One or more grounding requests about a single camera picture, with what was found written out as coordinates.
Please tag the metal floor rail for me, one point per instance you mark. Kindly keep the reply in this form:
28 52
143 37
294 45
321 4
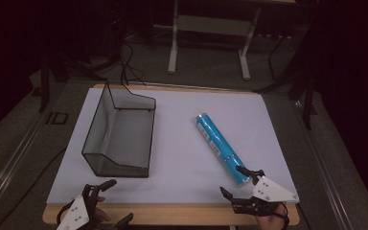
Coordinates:
9 166
324 166

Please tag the black stand leg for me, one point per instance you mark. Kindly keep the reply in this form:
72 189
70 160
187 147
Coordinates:
308 102

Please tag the white table mat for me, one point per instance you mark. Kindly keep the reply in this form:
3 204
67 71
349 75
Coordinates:
179 159

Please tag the person's right hand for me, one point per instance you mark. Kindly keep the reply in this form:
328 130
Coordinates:
273 222

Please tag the white metal stand frame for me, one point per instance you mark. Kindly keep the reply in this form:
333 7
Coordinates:
215 25

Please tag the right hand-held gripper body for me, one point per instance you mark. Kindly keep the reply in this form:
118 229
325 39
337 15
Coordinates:
270 191

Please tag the person's left hand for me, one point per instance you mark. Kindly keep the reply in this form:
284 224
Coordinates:
101 215

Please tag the blue cylindrical snack packet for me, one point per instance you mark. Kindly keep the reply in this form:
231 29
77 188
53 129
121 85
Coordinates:
217 143

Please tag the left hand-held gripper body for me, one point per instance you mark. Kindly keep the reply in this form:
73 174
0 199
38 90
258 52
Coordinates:
76 214

